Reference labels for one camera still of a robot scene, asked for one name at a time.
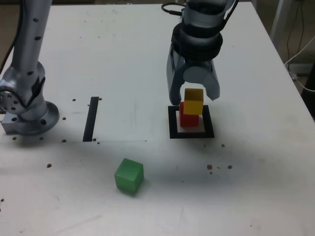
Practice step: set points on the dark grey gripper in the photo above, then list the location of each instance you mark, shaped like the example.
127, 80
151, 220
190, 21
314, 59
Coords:
199, 65

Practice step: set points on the yellow cube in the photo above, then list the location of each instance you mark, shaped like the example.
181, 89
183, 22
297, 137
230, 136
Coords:
194, 105

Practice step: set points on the red cube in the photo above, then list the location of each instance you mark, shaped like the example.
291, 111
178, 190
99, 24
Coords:
188, 120

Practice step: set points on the green cube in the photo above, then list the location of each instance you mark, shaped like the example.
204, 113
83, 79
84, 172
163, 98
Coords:
128, 177

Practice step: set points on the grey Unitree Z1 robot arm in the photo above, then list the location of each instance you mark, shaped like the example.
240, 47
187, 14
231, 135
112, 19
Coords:
27, 49

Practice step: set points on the black tape square outline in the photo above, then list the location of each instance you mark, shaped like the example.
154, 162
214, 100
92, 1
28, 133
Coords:
172, 123

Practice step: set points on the white metal stand leg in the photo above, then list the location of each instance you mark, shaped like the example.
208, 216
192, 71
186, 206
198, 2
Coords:
276, 22

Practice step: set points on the black tape strip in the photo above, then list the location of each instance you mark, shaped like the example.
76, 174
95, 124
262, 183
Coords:
90, 120

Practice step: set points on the black background object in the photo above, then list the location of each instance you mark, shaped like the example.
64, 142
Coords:
310, 103

